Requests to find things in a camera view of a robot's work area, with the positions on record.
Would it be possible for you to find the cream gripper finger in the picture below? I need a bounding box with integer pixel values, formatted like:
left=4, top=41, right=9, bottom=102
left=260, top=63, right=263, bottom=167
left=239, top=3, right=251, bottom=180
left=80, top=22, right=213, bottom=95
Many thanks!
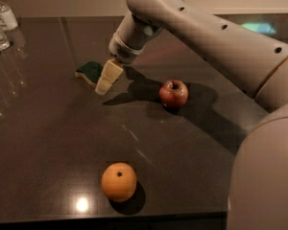
left=95, top=59, right=123, bottom=96

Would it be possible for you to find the green and yellow sponge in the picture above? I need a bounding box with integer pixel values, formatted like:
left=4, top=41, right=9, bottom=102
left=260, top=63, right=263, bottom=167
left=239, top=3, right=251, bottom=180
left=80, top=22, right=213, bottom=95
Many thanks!
left=75, top=61, right=103, bottom=87

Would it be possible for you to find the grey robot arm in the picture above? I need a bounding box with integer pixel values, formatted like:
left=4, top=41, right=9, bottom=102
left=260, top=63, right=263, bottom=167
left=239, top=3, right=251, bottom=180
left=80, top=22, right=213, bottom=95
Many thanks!
left=96, top=0, right=288, bottom=230

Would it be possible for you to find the red apple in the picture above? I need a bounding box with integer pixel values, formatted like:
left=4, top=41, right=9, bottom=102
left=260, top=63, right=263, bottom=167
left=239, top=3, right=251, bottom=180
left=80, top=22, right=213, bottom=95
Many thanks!
left=158, top=80, right=189, bottom=108

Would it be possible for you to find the orange fruit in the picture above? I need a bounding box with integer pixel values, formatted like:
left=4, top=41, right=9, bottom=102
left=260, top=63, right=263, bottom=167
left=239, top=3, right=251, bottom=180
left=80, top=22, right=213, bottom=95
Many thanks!
left=101, top=163, right=137, bottom=202

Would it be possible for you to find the white pump bottle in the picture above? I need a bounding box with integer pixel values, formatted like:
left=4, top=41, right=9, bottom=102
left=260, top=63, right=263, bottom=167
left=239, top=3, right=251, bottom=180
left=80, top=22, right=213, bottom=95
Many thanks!
left=0, top=0, right=18, bottom=32

